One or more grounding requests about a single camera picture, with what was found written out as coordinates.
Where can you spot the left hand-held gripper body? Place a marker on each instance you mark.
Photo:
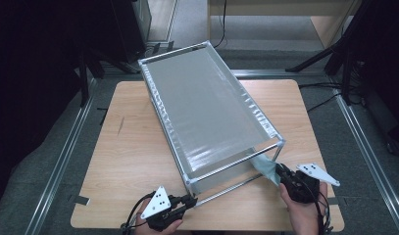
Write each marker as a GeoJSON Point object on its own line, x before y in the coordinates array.
{"type": "Point", "coordinates": [158, 204]}

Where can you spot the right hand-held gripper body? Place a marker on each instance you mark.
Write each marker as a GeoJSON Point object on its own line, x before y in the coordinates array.
{"type": "Point", "coordinates": [301, 189]}

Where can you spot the light blue cleaning cloth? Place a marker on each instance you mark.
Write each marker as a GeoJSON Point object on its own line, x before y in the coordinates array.
{"type": "Point", "coordinates": [265, 168]}

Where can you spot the person's right hand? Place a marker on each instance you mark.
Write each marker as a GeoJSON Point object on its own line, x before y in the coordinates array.
{"type": "Point", "coordinates": [305, 213]}

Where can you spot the person's left hand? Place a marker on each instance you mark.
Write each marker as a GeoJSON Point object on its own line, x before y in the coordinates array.
{"type": "Point", "coordinates": [164, 232]}

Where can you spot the grey floor tape piece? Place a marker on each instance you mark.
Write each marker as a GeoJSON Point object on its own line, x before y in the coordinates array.
{"type": "Point", "coordinates": [332, 201]}
{"type": "Point", "coordinates": [80, 200]}

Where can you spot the thin black tape strip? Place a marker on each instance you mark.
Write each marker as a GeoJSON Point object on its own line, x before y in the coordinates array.
{"type": "Point", "coordinates": [104, 117]}

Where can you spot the black tripod stand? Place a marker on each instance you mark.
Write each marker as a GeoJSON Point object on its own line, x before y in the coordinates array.
{"type": "Point", "coordinates": [84, 81]}
{"type": "Point", "coordinates": [318, 55]}

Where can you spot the black floor tape piece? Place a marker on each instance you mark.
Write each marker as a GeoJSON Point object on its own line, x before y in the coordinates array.
{"type": "Point", "coordinates": [170, 44]}
{"type": "Point", "coordinates": [156, 46]}

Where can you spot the black curtain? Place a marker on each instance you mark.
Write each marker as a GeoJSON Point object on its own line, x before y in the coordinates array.
{"type": "Point", "coordinates": [389, 49]}
{"type": "Point", "coordinates": [24, 65]}

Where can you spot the light wooden desk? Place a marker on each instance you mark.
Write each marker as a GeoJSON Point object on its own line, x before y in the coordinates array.
{"type": "Point", "coordinates": [269, 8]}

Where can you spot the black computer tower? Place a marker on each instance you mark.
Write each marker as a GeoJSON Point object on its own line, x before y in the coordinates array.
{"type": "Point", "coordinates": [128, 26]}

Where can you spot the aluminium floor rail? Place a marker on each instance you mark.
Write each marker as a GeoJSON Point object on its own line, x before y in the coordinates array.
{"type": "Point", "coordinates": [360, 137]}
{"type": "Point", "coordinates": [61, 160]}

